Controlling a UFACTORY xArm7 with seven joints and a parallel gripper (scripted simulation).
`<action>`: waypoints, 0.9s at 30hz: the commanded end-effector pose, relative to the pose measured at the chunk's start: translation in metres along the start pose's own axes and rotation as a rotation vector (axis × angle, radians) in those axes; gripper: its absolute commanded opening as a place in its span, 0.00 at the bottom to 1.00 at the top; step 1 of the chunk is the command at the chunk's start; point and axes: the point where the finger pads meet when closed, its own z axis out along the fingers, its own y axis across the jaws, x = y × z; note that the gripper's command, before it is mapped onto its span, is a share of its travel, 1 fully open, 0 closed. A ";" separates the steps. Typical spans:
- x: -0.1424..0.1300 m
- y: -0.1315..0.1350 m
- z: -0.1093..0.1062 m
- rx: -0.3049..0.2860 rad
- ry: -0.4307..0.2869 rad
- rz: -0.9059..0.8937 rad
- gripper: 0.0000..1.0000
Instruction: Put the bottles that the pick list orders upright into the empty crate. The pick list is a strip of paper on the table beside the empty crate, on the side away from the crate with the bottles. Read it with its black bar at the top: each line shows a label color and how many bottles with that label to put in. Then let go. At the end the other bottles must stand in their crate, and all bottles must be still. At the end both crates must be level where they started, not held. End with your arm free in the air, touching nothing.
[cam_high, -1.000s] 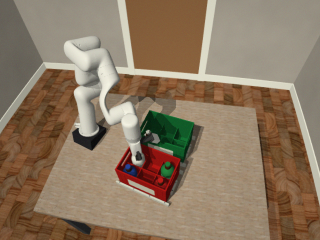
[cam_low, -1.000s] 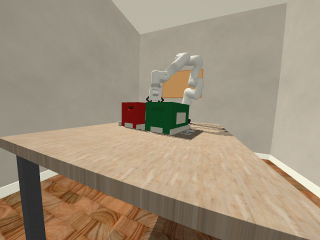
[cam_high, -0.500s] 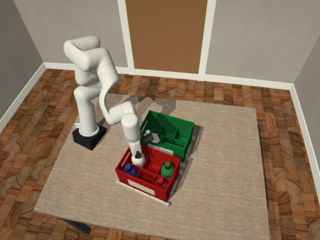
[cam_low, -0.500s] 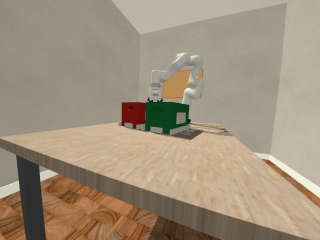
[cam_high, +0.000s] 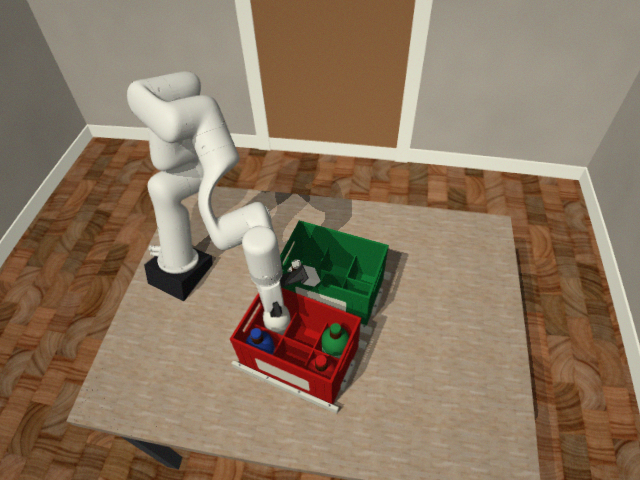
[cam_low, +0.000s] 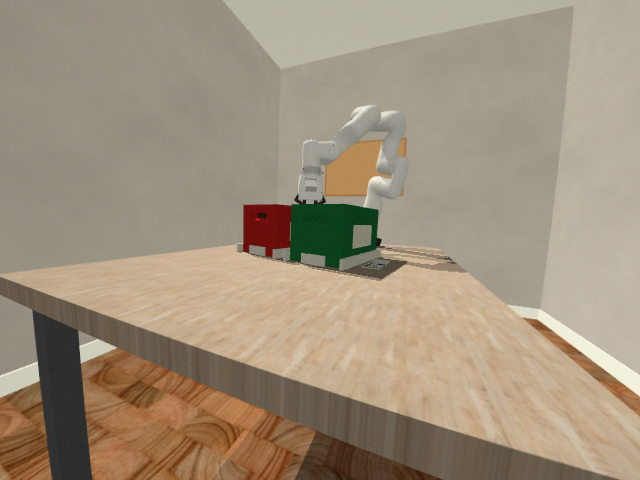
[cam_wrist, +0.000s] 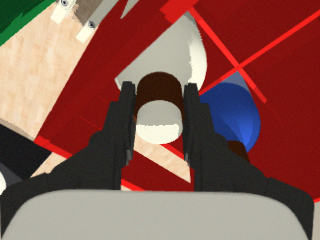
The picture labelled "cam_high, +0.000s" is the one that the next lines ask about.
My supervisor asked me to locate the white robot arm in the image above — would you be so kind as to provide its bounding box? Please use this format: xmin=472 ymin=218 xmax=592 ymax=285
xmin=127 ymin=72 xmax=320 ymax=288

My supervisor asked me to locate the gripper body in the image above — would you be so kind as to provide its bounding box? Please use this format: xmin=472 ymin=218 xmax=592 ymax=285
xmin=257 ymin=275 xmax=284 ymax=312

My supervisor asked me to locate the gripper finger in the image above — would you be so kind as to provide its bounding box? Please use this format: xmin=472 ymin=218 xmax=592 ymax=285
xmin=270 ymin=302 xmax=282 ymax=318

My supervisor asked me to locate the red plastic bottle crate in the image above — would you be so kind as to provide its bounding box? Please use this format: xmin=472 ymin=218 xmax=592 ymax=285
xmin=238 ymin=288 xmax=361 ymax=404

